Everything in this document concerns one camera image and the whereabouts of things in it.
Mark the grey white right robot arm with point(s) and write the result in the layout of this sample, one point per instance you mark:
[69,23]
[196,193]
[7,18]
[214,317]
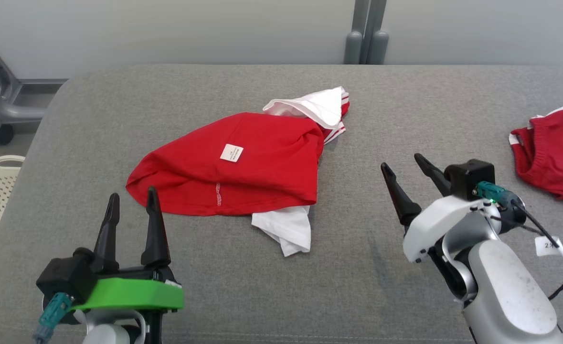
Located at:
[505,286]

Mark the red white basketball jersey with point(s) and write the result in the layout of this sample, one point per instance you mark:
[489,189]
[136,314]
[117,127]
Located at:
[243,167]

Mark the red shorts with white stripe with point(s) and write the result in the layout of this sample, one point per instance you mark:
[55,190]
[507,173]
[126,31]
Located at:
[558,148]

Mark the black caster wheel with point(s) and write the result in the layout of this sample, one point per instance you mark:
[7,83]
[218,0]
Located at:
[4,134]

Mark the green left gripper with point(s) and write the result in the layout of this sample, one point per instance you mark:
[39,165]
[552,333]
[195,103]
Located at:
[128,294]

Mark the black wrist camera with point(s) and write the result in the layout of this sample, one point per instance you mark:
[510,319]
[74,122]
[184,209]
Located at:
[470,177]
[66,277]

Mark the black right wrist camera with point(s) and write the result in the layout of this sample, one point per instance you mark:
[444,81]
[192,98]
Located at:
[470,177]

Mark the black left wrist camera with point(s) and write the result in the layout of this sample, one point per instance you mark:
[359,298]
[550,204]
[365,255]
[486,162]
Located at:
[66,277]

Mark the grey double partition post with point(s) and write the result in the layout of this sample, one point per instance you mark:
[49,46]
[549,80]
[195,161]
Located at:
[366,33]

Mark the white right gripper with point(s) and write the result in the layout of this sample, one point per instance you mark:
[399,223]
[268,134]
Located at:
[434,224]

